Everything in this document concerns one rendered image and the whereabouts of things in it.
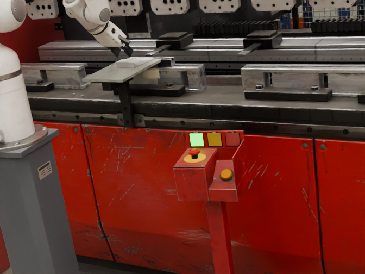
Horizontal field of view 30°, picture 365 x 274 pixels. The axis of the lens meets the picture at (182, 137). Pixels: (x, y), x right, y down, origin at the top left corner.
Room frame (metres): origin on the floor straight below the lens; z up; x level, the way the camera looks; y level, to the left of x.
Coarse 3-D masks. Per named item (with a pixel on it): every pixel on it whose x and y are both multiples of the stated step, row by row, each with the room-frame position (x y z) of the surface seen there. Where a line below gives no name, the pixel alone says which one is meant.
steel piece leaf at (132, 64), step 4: (132, 60) 2.57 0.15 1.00; (136, 60) 2.56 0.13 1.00; (140, 60) 2.55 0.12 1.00; (144, 60) 2.54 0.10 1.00; (116, 64) 2.50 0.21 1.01; (120, 64) 2.49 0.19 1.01; (124, 64) 2.48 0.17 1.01; (128, 64) 2.46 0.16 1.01; (132, 64) 2.45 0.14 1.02; (136, 64) 2.50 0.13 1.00; (140, 64) 2.49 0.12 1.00
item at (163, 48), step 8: (176, 32) 2.82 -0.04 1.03; (184, 32) 2.80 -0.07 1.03; (160, 40) 2.77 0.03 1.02; (168, 40) 2.74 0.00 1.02; (176, 40) 2.73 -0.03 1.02; (184, 40) 2.74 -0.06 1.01; (192, 40) 2.80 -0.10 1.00; (160, 48) 2.69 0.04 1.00; (168, 48) 2.75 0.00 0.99; (176, 48) 2.73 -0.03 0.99; (152, 56) 2.61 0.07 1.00
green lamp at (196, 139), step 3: (192, 135) 2.12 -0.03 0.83; (195, 135) 2.12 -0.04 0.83; (198, 135) 2.12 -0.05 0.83; (201, 135) 2.11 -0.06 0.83; (192, 138) 2.12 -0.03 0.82; (195, 138) 2.12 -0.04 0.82; (198, 138) 2.12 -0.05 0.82; (201, 138) 2.11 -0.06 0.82; (192, 141) 2.12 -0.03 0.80; (195, 141) 2.12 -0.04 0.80; (198, 141) 2.12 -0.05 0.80; (201, 141) 2.11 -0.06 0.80; (192, 144) 2.12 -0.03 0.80; (195, 144) 2.12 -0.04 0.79; (198, 144) 2.12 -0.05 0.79; (201, 144) 2.11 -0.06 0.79
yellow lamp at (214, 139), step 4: (208, 136) 2.10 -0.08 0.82; (212, 136) 2.10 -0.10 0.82; (216, 136) 2.09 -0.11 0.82; (220, 136) 2.09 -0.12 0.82; (208, 140) 2.10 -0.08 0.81; (212, 140) 2.10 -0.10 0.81; (216, 140) 2.09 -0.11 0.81; (220, 140) 2.09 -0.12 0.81; (212, 144) 2.10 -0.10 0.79; (216, 144) 2.09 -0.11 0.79; (220, 144) 2.09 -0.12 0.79
